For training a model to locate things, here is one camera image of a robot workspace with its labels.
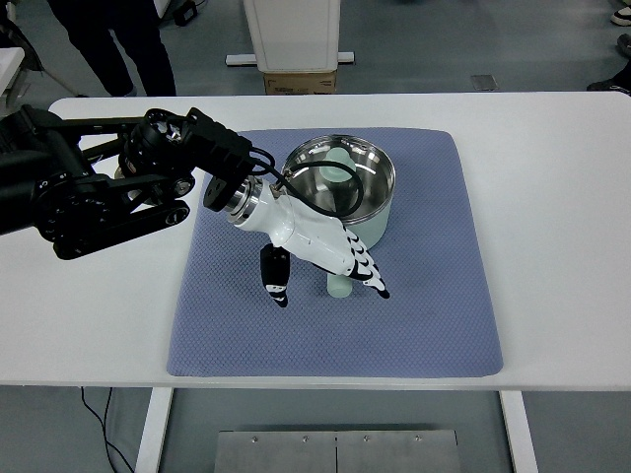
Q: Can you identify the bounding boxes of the person in dark trousers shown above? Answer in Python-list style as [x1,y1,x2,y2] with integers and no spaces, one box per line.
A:
[48,0,176,97]

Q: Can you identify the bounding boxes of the cardboard box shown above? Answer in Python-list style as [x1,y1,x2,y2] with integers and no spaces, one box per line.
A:
[263,71,337,96]

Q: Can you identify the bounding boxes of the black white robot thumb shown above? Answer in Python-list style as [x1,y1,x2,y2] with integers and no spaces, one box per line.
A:
[260,243,290,307]

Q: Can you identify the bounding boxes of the white furniture at left edge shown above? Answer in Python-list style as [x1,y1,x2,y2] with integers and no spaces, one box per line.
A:
[1,47,26,102]

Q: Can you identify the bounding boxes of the white sneaker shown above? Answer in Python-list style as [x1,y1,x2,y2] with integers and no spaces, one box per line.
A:
[609,4,631,28]

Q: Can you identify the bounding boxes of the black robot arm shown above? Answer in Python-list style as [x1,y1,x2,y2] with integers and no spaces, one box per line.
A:
[1,105,387,306]

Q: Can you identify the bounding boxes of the blue quilted mat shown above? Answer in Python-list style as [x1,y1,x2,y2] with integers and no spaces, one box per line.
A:
[165,127,505,379]

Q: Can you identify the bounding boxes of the white table right leg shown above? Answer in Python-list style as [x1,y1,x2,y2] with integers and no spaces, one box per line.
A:
[499,390,539,473]

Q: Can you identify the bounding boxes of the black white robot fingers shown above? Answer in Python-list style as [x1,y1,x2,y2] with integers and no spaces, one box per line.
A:
[341,225,390,300]

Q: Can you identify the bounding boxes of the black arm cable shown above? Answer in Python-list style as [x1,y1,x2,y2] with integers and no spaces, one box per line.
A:
[245,147,365,218]

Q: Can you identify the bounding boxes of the black floor cable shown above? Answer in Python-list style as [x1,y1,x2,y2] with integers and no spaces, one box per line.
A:
[78,386,135,473]

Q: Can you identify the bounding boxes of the black shoe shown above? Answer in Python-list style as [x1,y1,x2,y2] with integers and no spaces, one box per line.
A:
[587,64,630,95]

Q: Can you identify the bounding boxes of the white table left leg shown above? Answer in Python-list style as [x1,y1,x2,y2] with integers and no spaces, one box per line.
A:
[134,387,175,473]

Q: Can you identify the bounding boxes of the metal floor plate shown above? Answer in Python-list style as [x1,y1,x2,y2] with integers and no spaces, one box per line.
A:
[214,430,461,472]

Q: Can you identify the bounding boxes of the green pot with glass lid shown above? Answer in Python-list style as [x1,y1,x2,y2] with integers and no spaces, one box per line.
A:
[283,135,395,297]

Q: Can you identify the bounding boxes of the white table leg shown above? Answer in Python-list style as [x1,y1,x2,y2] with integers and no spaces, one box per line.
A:
[499,390,539,473]
[134,387,175,473]

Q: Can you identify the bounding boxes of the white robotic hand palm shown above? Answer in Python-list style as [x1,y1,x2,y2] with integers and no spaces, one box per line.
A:
[233,178,355,276]

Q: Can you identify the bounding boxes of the grey floor socket cover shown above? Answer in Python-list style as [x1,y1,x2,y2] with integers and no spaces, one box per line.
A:
[470,74,499,92]

